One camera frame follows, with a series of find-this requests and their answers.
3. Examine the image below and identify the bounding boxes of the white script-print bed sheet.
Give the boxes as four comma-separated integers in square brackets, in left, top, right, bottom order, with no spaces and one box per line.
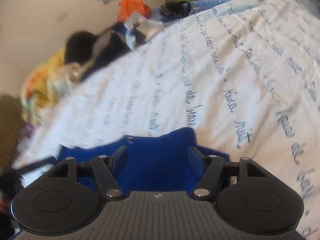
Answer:
[16,0,319,239]

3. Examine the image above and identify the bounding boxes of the clear plastic packaging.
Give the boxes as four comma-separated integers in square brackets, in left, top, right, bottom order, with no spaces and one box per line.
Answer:
[124,12,164,50]

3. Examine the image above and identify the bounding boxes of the brown headboard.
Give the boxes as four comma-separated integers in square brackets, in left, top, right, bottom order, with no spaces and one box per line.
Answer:
[0,94,25,172]

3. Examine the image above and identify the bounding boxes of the black fuzzy hair band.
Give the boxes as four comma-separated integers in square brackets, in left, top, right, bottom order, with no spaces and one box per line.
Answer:
[159,1,191,22]

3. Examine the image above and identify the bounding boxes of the blue knit sweater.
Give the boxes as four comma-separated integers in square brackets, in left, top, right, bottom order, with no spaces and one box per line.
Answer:
[57,127,230,194]

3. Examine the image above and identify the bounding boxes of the orange plastic bag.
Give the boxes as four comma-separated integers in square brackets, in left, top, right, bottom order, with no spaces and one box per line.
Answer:
[117,0,151,22]

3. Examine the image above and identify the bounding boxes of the yellow floral quilt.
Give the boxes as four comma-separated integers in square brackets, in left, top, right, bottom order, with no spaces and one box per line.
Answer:
[20,47,81,127]

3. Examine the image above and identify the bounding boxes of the dark grey jacket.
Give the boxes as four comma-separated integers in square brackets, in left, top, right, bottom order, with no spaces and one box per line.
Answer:
[81,22,131,82]

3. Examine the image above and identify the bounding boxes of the black hat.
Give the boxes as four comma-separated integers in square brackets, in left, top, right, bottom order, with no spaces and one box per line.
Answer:
[64,31,98,65]

